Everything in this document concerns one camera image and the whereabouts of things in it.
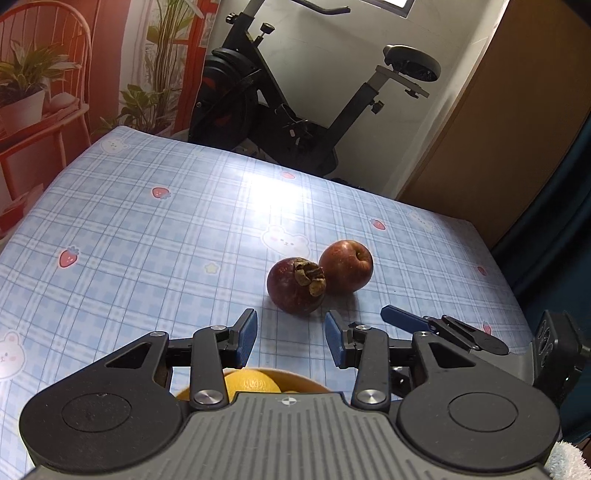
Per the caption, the white shallow bowl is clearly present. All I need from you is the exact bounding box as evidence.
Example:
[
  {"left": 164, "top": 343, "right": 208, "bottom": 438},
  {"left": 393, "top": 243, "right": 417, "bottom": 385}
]
[{"left": 175, "top": 368, "right": 332, "bottom": 402}]

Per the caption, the window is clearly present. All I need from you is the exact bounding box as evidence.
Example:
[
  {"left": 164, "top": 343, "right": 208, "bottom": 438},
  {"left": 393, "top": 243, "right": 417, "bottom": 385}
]
[{"left": 372, "top": 0, "right": 416, "bottom": 19}]

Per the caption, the dark purple mangosteen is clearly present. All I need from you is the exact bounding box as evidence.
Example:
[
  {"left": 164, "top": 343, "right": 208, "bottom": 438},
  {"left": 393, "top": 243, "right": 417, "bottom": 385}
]
[{"left": 267, "top": 257, "right": 327, "bottom": 315}]

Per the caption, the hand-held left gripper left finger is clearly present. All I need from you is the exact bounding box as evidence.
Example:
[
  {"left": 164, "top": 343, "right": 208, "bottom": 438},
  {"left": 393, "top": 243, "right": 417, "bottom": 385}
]
[{"left": 104, "top": 308, "right": 259, "bottom": 412}]

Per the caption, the white fluffy cloth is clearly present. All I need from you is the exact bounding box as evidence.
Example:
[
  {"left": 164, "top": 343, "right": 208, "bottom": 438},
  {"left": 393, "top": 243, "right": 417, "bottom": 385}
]
[{"left": 549, "top": 440, "right": 591, "bottom": 480}]

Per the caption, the wooden panel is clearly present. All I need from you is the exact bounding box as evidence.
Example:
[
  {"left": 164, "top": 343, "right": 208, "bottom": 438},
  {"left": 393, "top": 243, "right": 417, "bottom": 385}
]
[{"left": 397, "top": 0, "right": 591, "bottom": 251}]

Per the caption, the dark blue curtain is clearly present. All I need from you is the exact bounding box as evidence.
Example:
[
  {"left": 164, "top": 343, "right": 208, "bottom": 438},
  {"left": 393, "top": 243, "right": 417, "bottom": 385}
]
[{"left": 489, "top": 124, "right": 591, "bottom": 444}]

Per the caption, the black exercise bike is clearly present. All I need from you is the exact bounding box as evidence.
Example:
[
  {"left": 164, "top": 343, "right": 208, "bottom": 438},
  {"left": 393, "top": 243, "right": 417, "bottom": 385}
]
[{"left": 187, "top": 0, "right": 441, "bottom": 182}]

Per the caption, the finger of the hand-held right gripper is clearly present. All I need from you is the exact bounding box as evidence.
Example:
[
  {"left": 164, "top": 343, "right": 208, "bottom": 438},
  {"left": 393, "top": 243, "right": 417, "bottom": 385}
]
[{"left": 380, "top": 305, "right": 481, "bottom": 354}]

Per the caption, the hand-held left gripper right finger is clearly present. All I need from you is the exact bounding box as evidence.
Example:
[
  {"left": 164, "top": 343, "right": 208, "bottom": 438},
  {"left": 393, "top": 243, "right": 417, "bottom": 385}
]
[{"left": 324, "top": 310, "right": 509, "bottom": 412}]

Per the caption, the yellow lemon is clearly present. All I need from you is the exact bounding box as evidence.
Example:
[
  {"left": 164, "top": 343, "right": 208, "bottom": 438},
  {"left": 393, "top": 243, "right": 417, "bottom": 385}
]
[{"left": 223, "top": 369, "right": 282, "bottom": 396}]

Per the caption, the red apple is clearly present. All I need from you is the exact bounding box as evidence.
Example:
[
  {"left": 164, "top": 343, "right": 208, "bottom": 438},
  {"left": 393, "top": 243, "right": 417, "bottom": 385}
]
[{"left": 318, "top": 239, "right": 374, "bottom": 295}]

